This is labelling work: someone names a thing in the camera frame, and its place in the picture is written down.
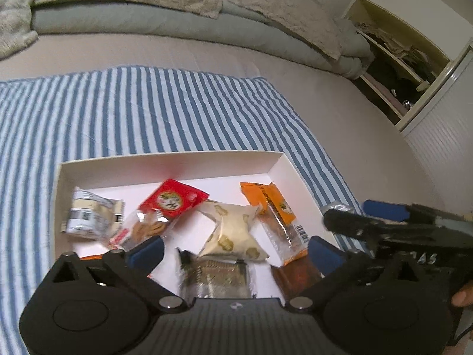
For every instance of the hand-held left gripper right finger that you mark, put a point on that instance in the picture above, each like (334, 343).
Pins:
(325, 252)

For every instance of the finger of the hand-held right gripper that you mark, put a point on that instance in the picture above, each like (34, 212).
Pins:
(354, 223)
(386, 210)

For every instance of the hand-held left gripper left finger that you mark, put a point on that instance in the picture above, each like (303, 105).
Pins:
(146, 251)

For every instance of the silver foil packet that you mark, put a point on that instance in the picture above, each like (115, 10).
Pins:
(338, 207)

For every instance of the dark brown snack packet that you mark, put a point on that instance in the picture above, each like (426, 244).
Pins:
(295, 277)

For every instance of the orange snack packet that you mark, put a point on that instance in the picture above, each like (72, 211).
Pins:
(92, 257)
(277, 214)

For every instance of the red cookie snack packet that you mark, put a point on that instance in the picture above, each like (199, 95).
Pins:
(170, 199)

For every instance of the clear pastry snack packet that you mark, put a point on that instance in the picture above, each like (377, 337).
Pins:
(92, 214)

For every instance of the dark wafer snack packet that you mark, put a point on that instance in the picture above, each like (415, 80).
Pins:
(214, 277)

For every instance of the cream nut-print snack packet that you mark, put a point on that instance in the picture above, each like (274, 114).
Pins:
(232, 229)

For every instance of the white cardboard box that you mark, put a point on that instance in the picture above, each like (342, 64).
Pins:
(184, 170)

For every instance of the person's right hand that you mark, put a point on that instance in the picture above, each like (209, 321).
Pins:
(465, 296)

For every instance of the white wardrobe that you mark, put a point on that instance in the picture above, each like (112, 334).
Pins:
(436, 148)

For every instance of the blue striped blanket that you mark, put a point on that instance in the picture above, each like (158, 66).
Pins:
(147, 111)

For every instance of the pile of clothes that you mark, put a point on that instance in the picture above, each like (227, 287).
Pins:
(395, 55)

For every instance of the small beige textured pillow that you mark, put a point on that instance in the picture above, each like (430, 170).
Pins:
(288, 11)

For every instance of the grey folded duvet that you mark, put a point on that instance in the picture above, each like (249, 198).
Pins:
(111, 22)

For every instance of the white fluffy pillow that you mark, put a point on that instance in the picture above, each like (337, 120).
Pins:
(14, 22)

